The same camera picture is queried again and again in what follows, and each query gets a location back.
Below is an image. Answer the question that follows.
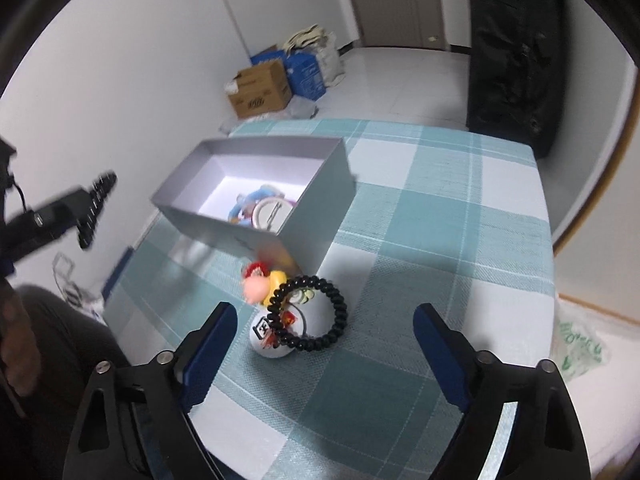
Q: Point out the white round badge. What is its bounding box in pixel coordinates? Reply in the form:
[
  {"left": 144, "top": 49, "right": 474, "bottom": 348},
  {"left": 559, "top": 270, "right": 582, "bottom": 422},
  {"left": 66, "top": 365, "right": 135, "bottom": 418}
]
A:
[{"left": 248, "top": 305, "right": 307, "bottom": 358}]

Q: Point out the silver-backed round badge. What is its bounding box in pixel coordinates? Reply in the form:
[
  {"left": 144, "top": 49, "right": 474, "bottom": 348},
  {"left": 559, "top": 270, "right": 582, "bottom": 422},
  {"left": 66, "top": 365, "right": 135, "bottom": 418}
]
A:
[{"left": 251, "top": 196, "right": 297, "bottom": 234}]

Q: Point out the brown cardboard box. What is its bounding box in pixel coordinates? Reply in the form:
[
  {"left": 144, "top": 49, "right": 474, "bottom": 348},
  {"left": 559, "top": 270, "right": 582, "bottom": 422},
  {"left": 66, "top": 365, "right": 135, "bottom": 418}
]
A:
[{"left": 227, "top": 60, "right": 292, "bottom": 120}]

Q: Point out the person's left hand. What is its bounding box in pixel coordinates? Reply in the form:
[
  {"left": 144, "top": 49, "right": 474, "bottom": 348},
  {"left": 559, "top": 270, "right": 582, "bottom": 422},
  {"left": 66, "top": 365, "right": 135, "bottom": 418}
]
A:
[{"left": 0, "top": 285, "right": 43, "bottom": 398}]

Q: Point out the large black spiral hair tie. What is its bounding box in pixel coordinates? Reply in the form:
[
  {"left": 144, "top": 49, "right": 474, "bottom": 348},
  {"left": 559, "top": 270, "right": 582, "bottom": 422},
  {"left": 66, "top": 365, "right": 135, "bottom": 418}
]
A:
[{"left": 268, "top": 275, "right": 349, "bottom": 354}]

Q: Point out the white cardboard box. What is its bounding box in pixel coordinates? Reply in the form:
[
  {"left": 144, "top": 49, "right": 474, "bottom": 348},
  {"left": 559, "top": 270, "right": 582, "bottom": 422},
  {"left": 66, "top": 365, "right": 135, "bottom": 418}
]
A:
[{"left": 151, "top": 136, "right": 357, "bottom": 271}]

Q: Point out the clear plastic bag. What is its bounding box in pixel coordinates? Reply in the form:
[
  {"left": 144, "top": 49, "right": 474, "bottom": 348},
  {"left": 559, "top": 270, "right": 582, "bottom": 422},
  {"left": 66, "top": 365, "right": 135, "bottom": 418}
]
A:
[
  {"left": 52, "top": 254, "right": 103, "bottom": 313},
  {"left": 287, "top": 97, "right": 321, "bottom": 120}
]

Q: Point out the grey-brown door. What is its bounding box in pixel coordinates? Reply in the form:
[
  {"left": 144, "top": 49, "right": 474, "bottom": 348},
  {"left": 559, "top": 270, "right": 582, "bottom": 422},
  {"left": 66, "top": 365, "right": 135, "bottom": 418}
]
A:
[{"left": 342, "top": 0, "right": 448, "bottom": 51}]

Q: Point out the pink and yellow toy charm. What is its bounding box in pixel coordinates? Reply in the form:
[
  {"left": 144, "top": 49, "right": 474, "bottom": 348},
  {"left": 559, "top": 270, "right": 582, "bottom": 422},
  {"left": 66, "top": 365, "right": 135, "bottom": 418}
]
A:
[{"left": 241, "top": 259, "right": 290, "bottom": 306}]

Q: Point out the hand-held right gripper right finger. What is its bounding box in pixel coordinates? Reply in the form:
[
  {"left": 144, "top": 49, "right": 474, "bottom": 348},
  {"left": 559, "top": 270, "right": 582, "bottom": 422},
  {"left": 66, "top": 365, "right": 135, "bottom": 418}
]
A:
[{"left": 412, "top": 302, "right": 593, "bottom": 480}]

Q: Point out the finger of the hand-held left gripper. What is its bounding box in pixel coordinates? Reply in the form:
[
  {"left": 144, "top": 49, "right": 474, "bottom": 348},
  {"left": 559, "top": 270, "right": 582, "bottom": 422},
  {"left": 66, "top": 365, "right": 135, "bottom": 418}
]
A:
[{"left": 2, "top": 187, "right": 93, "bottom": 266}]

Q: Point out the small blue box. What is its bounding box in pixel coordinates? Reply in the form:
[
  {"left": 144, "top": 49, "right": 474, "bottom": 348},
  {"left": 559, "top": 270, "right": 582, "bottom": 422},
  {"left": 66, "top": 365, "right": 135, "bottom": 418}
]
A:
[{"left": 250, "top": 45, "right": 281, "bottom": 67}]

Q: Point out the person's dark trouser leg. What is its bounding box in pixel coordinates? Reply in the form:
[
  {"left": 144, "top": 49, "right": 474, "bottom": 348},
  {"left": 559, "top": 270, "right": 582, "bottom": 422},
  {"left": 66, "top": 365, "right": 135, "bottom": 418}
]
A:
[{"left": 0, "top": 284, "right": 138, "bottom": 480}]

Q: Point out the white fabric bag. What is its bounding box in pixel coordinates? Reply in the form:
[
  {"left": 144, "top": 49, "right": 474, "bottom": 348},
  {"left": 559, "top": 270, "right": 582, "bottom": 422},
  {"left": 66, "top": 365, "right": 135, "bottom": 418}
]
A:
[{"left": 282, "top": 24, "right": 346, "bottom": 91}]

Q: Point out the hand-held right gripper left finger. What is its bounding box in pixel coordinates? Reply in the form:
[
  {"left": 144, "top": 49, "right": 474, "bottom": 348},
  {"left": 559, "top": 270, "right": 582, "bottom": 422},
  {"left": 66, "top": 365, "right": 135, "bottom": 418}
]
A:
[{"left": 62, "top": 301, "right": 238, "bottom": 480}]

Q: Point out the black cable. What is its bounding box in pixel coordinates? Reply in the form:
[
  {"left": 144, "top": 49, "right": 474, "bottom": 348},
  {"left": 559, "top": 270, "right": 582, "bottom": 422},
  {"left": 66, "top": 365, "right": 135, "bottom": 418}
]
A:
[{"left": 9, "top": 180, "right": 29, "bottom": 212}]

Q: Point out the green printed plastic bag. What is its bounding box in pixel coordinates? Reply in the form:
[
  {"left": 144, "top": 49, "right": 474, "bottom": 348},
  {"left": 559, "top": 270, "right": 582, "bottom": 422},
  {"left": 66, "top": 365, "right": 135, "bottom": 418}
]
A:
[{"left": 555, "top": 305, "right": 612, "bottom": 381}]

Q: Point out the teal plaid tablecloth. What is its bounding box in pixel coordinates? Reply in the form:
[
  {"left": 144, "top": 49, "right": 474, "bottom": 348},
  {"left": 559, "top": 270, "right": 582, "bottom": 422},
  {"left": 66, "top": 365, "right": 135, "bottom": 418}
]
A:
[{"left": 102, "top": 119, "right": 557, "bottom": 480}]

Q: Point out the black backpack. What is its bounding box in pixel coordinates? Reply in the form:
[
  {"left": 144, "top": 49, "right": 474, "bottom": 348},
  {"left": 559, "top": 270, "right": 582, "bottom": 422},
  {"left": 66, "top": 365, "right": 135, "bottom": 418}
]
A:
[{"left": 466, "top": 0, "right": 561, "bottom": 157}]

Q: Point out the large blue box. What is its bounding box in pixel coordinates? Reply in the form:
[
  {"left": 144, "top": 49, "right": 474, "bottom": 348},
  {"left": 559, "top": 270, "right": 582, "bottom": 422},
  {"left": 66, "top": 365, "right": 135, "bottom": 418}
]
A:
[{"left": 286, "top": 52, "right": 328, "bottom": 100}]

